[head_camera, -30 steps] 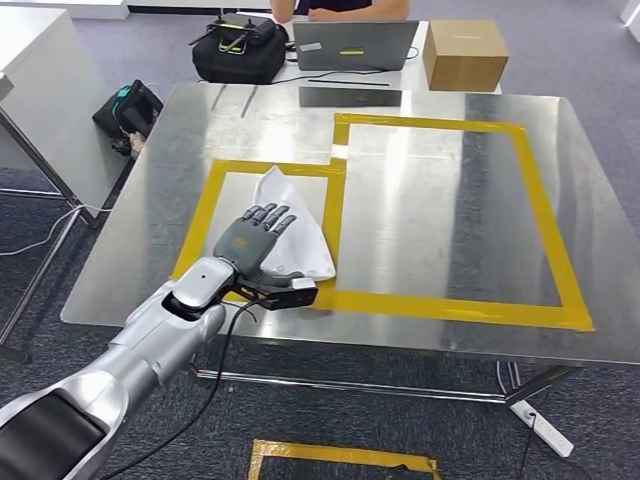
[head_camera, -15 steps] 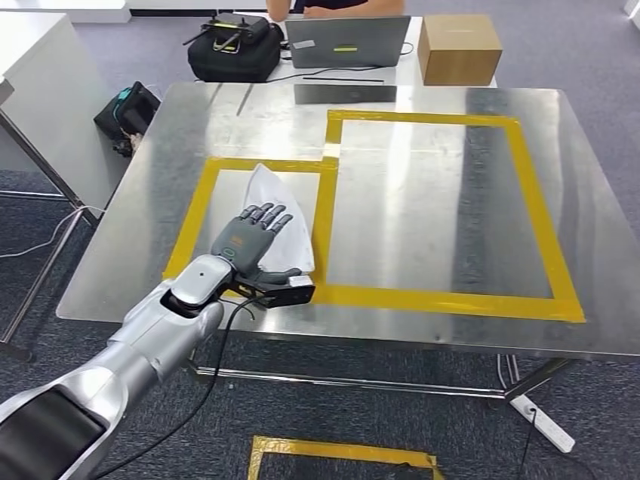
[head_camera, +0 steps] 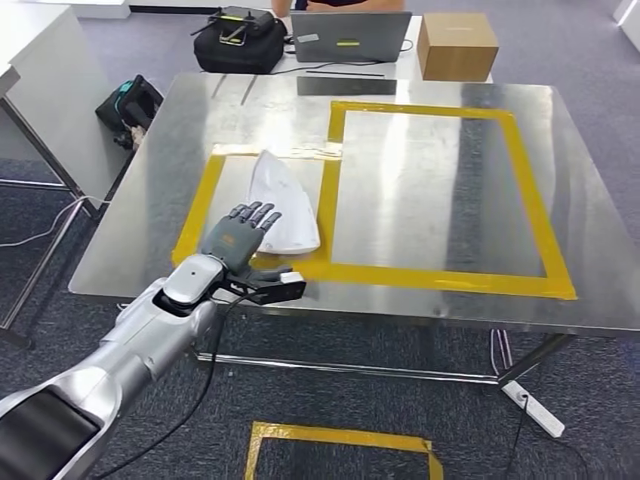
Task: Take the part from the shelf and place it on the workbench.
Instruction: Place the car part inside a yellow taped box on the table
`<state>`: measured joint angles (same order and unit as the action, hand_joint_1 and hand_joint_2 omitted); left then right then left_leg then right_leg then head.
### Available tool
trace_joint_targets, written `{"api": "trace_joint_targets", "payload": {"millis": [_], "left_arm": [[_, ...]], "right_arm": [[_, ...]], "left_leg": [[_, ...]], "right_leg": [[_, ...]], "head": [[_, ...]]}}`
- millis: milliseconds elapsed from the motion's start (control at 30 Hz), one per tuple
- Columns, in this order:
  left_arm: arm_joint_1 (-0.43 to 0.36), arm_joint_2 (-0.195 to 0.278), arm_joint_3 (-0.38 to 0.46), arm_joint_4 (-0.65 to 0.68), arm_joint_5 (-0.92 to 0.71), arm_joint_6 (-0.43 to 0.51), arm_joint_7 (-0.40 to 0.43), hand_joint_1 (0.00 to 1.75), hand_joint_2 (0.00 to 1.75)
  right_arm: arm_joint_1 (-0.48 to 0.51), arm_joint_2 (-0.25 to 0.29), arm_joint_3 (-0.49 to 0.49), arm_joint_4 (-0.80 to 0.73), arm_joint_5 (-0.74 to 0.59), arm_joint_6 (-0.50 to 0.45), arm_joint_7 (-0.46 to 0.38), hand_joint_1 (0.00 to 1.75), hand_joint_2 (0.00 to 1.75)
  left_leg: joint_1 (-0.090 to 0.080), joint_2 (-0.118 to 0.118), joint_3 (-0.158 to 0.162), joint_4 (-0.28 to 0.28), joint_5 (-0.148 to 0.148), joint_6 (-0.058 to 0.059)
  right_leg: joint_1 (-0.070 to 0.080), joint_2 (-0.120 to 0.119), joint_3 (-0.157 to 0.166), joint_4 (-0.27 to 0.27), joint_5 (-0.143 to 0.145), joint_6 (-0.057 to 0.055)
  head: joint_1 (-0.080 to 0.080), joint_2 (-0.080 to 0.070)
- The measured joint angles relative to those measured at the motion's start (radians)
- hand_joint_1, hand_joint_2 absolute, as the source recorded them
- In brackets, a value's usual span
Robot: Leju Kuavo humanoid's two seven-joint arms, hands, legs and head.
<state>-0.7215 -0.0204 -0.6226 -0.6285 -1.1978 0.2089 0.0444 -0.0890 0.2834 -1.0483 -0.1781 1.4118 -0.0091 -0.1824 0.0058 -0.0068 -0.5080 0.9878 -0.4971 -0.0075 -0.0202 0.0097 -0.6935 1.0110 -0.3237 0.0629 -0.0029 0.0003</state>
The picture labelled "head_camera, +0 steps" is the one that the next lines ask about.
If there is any black and teal backpack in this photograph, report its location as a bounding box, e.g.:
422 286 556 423
94 73 165 153

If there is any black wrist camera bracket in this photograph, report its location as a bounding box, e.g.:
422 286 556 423
219 266 307 307

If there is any yellow tape double frame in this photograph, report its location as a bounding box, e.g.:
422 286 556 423
170 99 579 302

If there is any white cable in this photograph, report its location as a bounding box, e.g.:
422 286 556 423
0 194 112 250

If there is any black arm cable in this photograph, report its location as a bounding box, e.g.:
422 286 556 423
90 296 238 480

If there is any grey laptop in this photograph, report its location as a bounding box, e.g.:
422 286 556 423
289 9 414 66

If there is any yellow floor tape square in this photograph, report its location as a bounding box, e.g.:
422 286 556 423
243 420 445 480

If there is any black remote controller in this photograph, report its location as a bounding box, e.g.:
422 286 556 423
189 5 277 46

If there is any white power strip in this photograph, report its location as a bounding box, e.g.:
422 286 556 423
500 380 567 441

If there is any white display plinth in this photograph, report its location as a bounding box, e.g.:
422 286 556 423
613 0 640 56
22 0 132 20

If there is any white desk with chrome legs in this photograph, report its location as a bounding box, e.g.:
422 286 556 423
0 3 133 351

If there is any black carry bag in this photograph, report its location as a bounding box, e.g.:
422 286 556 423
192 6 289 76

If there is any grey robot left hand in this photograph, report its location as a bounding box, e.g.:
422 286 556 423
201 200 284 277

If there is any brown cardboard box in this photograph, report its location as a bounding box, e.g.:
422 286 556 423
416 11 500 84

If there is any stainless steel workbench table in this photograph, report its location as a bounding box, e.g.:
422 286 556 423
67 71 640 390

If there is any white plastic shell part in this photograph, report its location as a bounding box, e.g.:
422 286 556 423
248 148 322 257

